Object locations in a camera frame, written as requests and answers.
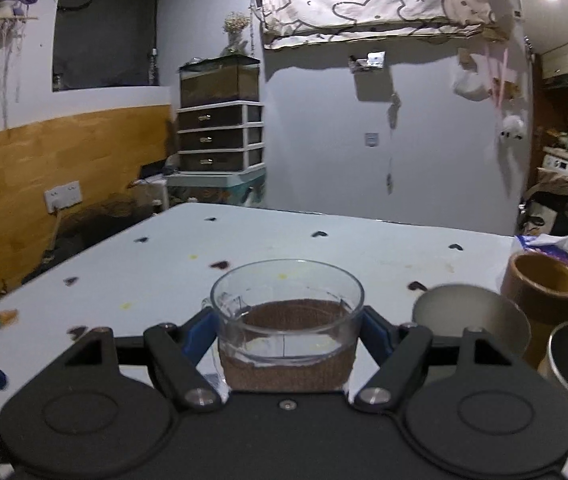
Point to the white plastic drawer unit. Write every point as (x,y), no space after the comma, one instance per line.
(223,137)

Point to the white wall socket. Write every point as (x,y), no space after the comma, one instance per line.
(62,197)

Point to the cartoon print hanging fabric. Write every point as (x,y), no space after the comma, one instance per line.
(297,23)

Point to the dried flower vase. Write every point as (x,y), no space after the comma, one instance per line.
(234,26)

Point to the brown cork cup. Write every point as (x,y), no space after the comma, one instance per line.
(538,284)

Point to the white plush wall ornament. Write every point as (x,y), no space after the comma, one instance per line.
(513,129)

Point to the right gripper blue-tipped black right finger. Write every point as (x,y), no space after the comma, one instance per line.
(400,351)

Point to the glass terrarium tank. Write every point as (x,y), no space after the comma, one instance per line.
(231,77)

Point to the grey metal tumbler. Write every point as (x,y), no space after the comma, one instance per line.
(448,309)

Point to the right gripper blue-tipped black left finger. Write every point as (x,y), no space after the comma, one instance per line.
(173,353)

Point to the clear glass mug cork band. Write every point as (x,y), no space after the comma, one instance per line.
(287,325)

